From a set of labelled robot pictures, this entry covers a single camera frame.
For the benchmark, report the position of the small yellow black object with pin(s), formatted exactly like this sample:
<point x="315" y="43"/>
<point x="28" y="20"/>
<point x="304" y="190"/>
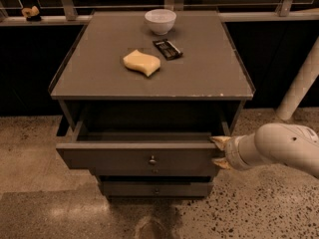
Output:
<point x="31" y="14"/>

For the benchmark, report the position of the white ceramic bowl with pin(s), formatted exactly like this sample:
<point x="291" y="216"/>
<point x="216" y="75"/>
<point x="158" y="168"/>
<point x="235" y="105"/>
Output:
<point x="160" y="21"/>

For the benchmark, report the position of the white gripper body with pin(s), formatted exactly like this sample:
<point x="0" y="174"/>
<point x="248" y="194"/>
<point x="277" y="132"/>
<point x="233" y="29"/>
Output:
<point x="232" y="152"/>

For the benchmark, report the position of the grey drawer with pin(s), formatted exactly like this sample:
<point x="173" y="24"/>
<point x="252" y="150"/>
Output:
<point x="148" y="189"/>
<point x="123" y="146"/>

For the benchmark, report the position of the metal window railing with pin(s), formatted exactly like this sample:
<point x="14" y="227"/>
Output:
<point x="73" y="12"/>

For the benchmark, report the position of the grey drawer cabinet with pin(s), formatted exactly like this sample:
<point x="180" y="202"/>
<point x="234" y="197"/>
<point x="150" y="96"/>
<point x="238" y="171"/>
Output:
<point x="207" y="79"/>

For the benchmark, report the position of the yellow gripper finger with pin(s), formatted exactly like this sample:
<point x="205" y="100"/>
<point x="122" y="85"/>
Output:
<point x="221" y="162"/>
<point x="220" y="141"/>

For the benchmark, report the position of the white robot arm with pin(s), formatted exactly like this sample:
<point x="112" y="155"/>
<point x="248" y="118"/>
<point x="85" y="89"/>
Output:
<point x="293" y="145"/>

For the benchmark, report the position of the grey top drawer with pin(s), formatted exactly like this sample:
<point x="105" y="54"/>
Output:
<point x="123" y="146"/>

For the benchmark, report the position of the grey bottom drawer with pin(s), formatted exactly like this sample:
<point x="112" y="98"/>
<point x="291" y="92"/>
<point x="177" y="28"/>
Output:
<point x="148" y="189"/>

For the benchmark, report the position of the black snack bar wrapper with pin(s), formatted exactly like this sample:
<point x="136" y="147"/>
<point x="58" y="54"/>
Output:
<point x="167" y="49"/>

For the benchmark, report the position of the yellow sponge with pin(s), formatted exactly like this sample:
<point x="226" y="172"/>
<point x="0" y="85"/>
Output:
<point x="141" y="62"/>

